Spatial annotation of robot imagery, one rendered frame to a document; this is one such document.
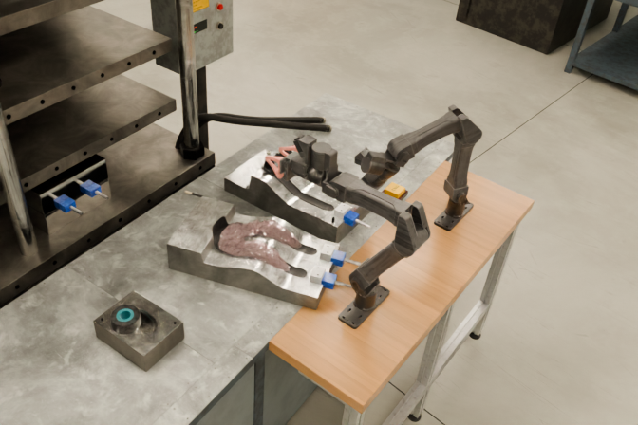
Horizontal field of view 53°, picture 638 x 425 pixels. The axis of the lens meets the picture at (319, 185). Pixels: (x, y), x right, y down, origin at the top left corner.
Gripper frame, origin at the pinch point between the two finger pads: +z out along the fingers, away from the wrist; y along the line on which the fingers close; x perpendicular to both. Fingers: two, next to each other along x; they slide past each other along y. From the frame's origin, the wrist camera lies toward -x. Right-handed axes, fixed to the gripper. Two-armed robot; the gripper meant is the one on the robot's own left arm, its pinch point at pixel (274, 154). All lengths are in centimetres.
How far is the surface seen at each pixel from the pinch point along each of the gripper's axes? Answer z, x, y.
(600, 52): 2, 109, -424
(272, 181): 15.0, 26.1, -16.3
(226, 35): 74, 1, -56
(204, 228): 16.0, 27.6, 15.9
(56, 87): 63, -12, 30
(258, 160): 33, 32, -30
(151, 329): 1, 34, 52
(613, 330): -100, 123, -132
